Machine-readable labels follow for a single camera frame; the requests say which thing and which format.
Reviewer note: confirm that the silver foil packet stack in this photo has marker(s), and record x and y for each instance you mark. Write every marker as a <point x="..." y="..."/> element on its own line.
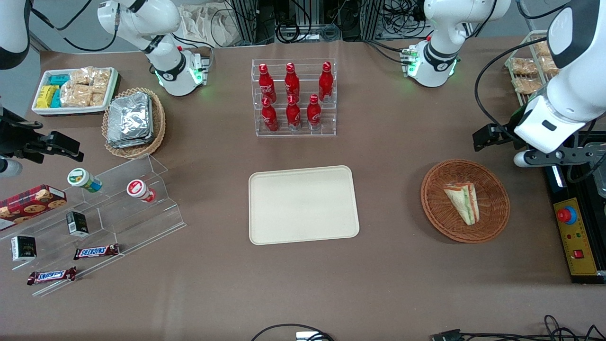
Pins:
<point x="129" y="118"/>

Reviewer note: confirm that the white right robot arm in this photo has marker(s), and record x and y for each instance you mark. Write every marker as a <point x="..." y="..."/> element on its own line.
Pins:
<point x="142" y="19"/>

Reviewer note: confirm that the small white adapter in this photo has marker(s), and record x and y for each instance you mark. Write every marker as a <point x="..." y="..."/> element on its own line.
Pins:
<point x="305" y="336"/>

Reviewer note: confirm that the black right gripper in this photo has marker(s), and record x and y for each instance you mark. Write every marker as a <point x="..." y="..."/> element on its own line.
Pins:
<point x="18" y="138"/>

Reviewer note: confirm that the Snickers chocolate bar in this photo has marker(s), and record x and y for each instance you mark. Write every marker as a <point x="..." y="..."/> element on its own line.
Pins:
<point x="96" y="251"/>
<point x="51" y="275"/>

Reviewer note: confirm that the white rectangular bin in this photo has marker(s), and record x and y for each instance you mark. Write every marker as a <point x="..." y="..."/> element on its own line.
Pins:
<point x="75" y="111"/>

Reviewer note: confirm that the triangular sandwich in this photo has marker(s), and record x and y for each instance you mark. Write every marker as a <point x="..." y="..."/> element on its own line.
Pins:
<point x="466" y="203"/>

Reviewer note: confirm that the red tartan cookie box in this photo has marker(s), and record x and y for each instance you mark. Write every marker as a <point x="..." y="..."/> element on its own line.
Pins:
<point x="33" y="201"/>

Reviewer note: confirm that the red cola bottle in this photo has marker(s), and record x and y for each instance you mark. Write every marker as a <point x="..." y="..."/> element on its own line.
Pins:
<point x="292" y="83"/>
<point x="314" y="114"/>
<point x="270" y="118"/>
<point x="293" y="116"/>
<point x="325" y="83"/>
<point x="267" y="84"/>

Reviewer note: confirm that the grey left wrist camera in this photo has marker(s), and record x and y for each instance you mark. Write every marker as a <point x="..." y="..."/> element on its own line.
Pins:
<point x="521" y="160"/>

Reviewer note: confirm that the yellow control panel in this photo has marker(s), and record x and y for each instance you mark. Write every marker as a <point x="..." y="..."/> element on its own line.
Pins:
<point x="580" y="232"/>

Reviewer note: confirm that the red emergency stop button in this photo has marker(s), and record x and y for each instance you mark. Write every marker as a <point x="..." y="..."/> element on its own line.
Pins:
<point x="564" y="214"/>

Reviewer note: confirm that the clear bag of crackers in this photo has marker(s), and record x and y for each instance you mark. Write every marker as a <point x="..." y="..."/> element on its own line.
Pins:
<point x="98" y="95"/>
<point x="102" y="78"/>
<point x="81" y="76"/>
<point x="75" y="95"/>

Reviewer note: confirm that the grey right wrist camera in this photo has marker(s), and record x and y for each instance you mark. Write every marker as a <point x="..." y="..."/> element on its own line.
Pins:
<point x="8" y="167"/>

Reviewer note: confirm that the teal snack packet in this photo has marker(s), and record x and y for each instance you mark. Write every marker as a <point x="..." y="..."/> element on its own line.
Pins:
<point x="59" y="80"/>
<point x="56" y="99"/>

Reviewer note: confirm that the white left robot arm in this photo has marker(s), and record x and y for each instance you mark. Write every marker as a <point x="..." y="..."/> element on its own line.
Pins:
<point x="573" y="90"/>

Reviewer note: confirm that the black equipment case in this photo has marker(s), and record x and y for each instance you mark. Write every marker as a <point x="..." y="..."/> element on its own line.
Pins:
<point x="549" y="182"/>

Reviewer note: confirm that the clear acrylic stepped shelf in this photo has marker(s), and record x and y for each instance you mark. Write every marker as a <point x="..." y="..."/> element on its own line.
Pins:
<point x="142" y="222"/>

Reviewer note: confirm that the small red rocker switch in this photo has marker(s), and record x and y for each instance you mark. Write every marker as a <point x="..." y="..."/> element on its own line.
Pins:
<point x="578" y="254"/>

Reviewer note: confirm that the clear bag of pastries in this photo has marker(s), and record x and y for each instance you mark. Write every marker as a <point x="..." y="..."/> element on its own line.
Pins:
<point x="524" y="66"/>
<point x="549" y="66"/>
<point x="527" y="85"/>
<point x="543" y="49"/>

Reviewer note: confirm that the beige plastic tray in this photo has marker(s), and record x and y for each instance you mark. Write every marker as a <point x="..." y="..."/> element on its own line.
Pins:
<point x="303" y="203"/>

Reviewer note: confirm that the light tan wicker basket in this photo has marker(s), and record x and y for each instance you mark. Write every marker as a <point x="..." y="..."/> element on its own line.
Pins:
<point x="158" y="128"/>

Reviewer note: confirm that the brown round wicker basket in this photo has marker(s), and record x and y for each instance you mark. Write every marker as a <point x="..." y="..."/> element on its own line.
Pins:
<point x="435" y="208"/>

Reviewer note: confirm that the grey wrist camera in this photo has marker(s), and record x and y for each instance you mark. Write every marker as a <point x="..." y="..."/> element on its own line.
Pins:
<point x="8" y="167"/>
<point x="521" y="160"/>

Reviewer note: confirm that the white cloth bag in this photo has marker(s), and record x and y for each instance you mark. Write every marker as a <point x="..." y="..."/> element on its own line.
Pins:
<point x="199" y="23"/>

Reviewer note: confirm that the yellow snack packet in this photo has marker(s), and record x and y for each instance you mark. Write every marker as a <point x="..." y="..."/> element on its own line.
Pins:
<point x="46" y="97"/>

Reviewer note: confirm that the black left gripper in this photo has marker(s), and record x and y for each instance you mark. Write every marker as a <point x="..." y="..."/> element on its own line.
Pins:
<point x="507" y="130"/>

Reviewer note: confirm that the red label yogurt cup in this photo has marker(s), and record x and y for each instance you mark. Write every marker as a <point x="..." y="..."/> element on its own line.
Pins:
<point x="137" y="189"/>

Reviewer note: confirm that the green label yogurt cup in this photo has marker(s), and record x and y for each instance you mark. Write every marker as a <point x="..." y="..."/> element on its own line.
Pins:
<point x="81" y="178"/>

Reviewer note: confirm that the small black carton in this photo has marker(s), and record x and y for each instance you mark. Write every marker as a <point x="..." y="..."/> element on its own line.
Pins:
<point x="23" y="248"/>
<point x="77" y="224"/>

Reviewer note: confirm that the clear acrylic bottle rack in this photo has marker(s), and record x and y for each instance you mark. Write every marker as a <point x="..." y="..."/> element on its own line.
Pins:
<point x="303" y="133"/>

